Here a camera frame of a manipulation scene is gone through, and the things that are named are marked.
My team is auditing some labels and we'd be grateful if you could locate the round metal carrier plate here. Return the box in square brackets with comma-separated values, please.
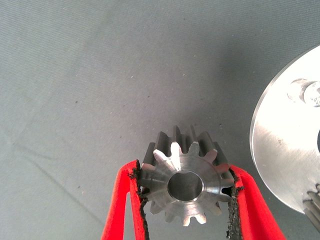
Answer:
[249, 44, 320, 218]

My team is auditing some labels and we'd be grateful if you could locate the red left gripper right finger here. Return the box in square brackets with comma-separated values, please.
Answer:
[226, 164, 287, 240]

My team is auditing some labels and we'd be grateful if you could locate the small steel planetary gear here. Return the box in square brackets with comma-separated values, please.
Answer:
[302, 183, 320, 227]
[138, 124, 237, 227]

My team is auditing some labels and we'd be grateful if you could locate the dark grey table cloth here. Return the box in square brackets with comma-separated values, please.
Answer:
[0, 0, 320, 240]

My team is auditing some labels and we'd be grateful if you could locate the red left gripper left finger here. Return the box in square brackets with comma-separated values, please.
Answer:
[101, 159, 151, 240]

